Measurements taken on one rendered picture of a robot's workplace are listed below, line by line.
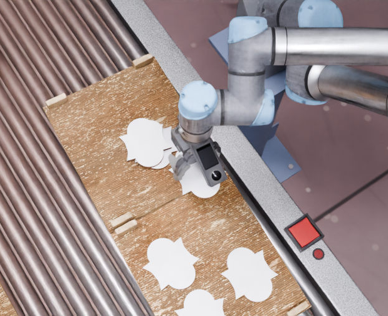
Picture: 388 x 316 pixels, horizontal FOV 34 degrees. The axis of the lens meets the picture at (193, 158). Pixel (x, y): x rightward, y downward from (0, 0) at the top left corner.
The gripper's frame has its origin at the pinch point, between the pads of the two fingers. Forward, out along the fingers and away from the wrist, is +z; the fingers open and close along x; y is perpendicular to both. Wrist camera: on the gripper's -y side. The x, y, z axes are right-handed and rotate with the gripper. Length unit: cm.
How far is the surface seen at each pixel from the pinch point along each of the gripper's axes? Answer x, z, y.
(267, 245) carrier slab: -8.3, 12.6, -22.5
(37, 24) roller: 15, 12, 68
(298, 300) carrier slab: -7.6, 12.9, -38.0
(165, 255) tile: 16.0, 11.5, -12.2
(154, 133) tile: 2.4, 10.0, 18.4
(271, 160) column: -54, 104, 24
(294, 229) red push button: -16.9, 13.3, -22.3
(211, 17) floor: -69, 104, 99
